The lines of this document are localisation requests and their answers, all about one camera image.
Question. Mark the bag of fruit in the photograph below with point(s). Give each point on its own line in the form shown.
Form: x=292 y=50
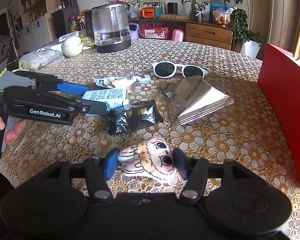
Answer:
x=222 y=17

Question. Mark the person's left hand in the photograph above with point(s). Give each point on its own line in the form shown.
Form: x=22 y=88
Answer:
x=13 y=134

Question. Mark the white orange snack sachet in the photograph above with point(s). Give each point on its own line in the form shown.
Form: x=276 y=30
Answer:
x=121 y=82

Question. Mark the purple kettlebell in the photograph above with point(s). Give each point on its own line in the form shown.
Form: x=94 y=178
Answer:
x=134 y=30

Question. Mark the glass electric kettle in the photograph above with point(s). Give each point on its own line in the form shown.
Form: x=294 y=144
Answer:
x=108 y=26

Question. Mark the picture frame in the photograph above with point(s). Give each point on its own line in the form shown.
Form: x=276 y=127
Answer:
x=150 y=3

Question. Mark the lace flower tablecloth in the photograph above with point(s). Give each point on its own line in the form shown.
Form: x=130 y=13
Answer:
x=247 y=131

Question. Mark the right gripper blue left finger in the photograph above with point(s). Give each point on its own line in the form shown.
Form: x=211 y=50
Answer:
x=97 y=172

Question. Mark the pink small case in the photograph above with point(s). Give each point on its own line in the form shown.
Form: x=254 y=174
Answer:
x=177 y=35

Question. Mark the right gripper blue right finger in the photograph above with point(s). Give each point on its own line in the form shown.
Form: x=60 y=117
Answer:
x=194 y=171

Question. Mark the white round melon object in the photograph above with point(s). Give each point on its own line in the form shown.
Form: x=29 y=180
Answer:
x=72 y=46

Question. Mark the red gift box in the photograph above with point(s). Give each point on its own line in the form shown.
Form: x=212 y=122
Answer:
x=157 y=32

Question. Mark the light blue small carton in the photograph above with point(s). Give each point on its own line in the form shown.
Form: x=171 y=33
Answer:
x=113 y=98

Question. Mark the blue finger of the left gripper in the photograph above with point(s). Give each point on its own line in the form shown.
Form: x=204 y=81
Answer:
x=62 y=104
x=51 y=83

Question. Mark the orange teal radio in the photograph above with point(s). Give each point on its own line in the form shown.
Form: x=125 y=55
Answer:
x=151 y=12

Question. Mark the black snack packet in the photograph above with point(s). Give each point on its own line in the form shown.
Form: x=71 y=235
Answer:
x=133 y=116

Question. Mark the potted plant patterned pot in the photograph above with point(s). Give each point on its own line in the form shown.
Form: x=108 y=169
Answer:
x=197 y=12

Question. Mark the cartoon face plush keychain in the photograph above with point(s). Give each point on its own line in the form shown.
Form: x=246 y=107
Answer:
x=151 y=158

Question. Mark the white planter with plant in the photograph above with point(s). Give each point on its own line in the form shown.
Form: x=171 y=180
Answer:
x=243 y=22

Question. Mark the clear plastic bag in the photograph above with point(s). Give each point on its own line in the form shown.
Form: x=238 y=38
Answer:
x=40 y=58

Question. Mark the red cardboard box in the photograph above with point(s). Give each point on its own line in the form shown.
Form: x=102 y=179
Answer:
x=279 y=78

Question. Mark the black cylinder speaker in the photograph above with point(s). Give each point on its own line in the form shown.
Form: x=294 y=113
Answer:
x=172 y=8

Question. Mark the silver foil packet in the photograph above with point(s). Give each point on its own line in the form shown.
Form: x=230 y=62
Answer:
x=193 y=98

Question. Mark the wooden sideboard cabinet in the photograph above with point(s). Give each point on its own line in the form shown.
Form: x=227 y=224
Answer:
x=196 y=32

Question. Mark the white sunglasses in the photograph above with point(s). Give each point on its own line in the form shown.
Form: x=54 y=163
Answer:
x=166 y=69

